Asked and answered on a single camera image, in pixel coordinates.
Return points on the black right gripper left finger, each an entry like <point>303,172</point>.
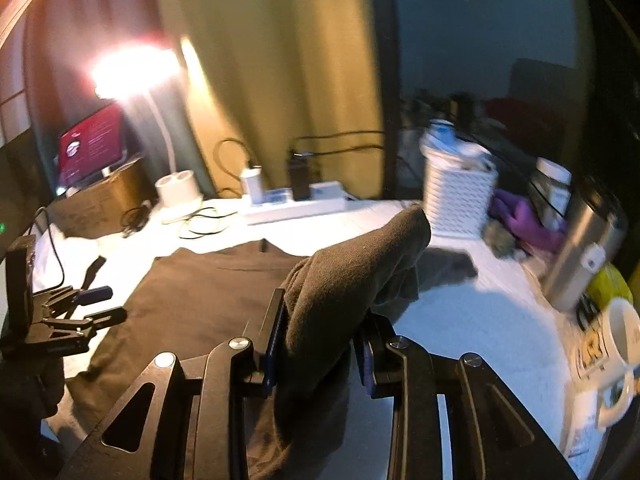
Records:
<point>269,345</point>

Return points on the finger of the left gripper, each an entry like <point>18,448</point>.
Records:
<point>107,318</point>
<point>93,296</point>

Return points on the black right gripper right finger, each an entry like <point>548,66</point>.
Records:
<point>379,367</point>

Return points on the brown t-shirt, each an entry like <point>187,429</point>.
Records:
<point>188,303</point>

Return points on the brown cardboard box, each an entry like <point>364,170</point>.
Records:
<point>98,210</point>

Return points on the red laptop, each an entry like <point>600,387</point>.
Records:
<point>90,146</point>

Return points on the white power strip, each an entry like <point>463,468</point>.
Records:
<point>278,204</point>

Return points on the white USB charger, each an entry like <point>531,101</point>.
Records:
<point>251,181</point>

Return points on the purple cloth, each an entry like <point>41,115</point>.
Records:
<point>517,214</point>

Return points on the white perforated plastic basket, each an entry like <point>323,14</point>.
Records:
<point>459,179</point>

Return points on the black power adapter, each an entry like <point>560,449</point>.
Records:
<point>298,172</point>

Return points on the white desk lamp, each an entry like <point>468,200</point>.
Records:
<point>135,71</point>

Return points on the white cartoon mug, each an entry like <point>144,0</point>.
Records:
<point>606,356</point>

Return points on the white-lidded jar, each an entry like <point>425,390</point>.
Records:
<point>549,192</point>

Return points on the stainless steel tumbler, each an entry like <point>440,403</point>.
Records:
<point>595,228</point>

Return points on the yellow curtain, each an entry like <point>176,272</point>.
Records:
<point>265,76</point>

